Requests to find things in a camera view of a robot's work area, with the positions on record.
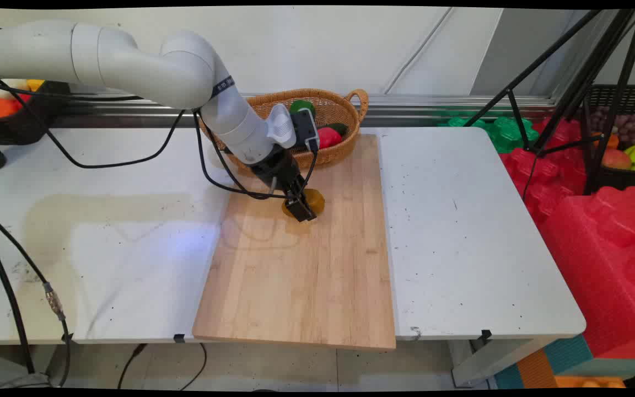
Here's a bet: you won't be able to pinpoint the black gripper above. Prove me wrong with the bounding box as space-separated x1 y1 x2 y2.
250 147 318 223

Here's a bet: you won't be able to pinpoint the brown toy potato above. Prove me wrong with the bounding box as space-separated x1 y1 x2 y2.
281 188 326 219

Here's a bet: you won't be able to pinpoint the woven wicker basket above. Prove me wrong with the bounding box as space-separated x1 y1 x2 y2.
199 88 369 173

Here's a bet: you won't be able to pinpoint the red apple toy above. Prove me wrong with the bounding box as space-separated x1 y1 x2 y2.
317 126 343 150

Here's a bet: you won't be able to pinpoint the wooden cutting board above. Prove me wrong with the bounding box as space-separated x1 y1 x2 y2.
192 134 397 351

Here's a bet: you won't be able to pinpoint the green foam tray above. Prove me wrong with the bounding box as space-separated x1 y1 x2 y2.
438 115 540 154

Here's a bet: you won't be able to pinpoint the red foam tray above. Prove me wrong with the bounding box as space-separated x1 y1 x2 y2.
498 116 589 224

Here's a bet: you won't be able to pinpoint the black woven fruit basket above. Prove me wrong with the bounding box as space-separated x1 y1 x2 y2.
0 81 71 146

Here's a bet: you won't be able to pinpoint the large red foam block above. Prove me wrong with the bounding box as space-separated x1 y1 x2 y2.
538 186 635 360

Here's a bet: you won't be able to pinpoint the small orange toy fruit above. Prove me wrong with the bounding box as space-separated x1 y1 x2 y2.
593 131 620 150

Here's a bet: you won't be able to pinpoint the peach toy fruit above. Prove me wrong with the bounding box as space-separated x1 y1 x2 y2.
601 147 633 170

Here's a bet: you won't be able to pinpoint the black tripod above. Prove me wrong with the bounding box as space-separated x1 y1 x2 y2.
463 8 635 196

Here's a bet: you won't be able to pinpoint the black plastic crate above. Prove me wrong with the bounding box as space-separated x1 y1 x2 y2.
580 84 635 194

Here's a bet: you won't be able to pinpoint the purple toy grapes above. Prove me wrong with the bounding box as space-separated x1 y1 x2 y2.
589 106 635 147

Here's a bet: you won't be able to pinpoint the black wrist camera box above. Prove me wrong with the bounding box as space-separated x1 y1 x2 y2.
290 108 320 153

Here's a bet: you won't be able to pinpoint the black camera cable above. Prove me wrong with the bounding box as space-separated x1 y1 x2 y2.
192 108 320 201

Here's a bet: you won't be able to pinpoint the metal wall rail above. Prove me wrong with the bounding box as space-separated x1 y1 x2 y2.
52 93 559 129

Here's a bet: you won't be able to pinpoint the black floor cable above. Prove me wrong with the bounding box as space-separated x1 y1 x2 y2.
117 342 148 390
179 342 208 391

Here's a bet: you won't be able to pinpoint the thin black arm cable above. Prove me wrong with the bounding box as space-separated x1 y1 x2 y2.
0 79 187 169

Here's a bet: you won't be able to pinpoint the black cable with metal connector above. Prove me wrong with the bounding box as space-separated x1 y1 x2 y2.
0 205 72 388

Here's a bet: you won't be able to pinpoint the thick black cable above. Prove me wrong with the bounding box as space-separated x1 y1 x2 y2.
0 219 36 377

